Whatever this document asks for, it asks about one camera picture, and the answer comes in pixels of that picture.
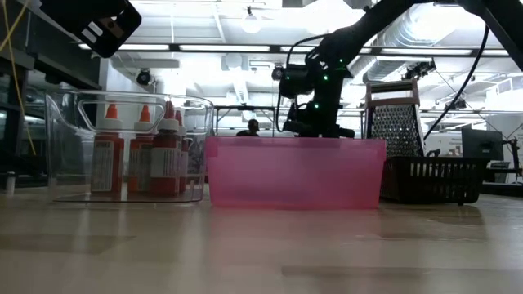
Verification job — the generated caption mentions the metal box grater pink handle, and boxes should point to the metal box grater pink handle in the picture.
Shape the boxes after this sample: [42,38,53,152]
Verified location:
[364,79,427,158]

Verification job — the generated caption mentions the black computer monitor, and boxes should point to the black computer monitor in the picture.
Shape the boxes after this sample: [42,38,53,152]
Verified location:
[461,128,505,162]

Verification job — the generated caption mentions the pink translucent plastic bin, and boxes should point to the pink translucent plastic bin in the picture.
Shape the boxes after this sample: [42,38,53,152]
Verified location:
[205,136,387,211]

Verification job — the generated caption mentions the clear plastic storage bin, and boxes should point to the clear plastic storage bin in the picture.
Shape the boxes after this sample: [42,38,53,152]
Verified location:
[45,89,214,204]

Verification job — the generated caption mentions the black overhead light bar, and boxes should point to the black overhead light bar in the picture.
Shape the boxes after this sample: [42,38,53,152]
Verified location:
[77,42,523,58]

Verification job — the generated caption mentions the black monitor stand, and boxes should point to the black monitor stand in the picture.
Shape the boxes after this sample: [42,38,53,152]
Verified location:
[503,136,523,185]

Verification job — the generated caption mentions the yellow hanging cable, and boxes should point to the yellow hanging cable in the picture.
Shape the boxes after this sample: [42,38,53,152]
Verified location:
[0,0,38,157]

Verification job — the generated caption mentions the black frame folding table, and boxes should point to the black frame folding table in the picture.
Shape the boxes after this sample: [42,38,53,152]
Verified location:
[213,105,366,138]

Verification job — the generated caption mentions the person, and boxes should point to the person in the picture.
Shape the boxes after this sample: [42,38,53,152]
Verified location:
[235,118,262,137]

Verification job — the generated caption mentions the black slotted plastic basket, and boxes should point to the black slotted plastic basket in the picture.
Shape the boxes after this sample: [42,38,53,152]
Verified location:
[379,156,490,207]

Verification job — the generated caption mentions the white round pendant lamp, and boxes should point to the white round pendant lamp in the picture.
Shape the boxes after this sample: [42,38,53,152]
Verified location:
[239,11,263,34]

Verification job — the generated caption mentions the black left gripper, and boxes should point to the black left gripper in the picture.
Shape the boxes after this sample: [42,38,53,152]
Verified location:
[39,0,143,60]

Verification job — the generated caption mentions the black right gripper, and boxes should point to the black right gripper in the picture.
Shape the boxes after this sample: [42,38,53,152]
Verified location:
[283,101,356,139]

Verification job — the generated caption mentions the long black cable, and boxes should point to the long black cable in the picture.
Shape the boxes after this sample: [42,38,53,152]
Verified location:
[423,24,490,140]

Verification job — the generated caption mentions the dark shelving unit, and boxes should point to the dark shelving unit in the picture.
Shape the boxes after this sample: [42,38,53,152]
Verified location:
[0,0,102,189]

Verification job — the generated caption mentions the silver ventilation duct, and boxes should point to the silver ventilation duct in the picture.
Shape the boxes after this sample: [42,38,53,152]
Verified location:
[363,0,523,82]

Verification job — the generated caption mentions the red food colouring bottle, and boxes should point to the red food colouring bottle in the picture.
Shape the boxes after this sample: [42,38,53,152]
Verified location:
[90,104,126,194]
[127,105,159,194]

